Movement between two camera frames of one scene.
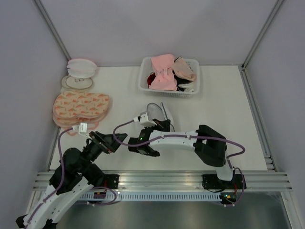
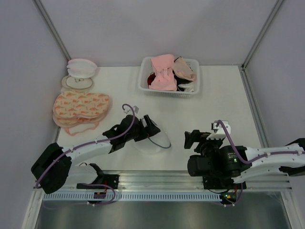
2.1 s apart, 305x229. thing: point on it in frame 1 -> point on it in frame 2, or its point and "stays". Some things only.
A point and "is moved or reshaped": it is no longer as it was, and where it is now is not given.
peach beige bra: x=182 y=69 stays
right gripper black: x=164 y=126 -> x=197 y=136
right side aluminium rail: x=259 y=123 stays
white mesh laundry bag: x=154 y=111 is moved or reshaped
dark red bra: x=150 y=78 stays
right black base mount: x=212 y=182 stays
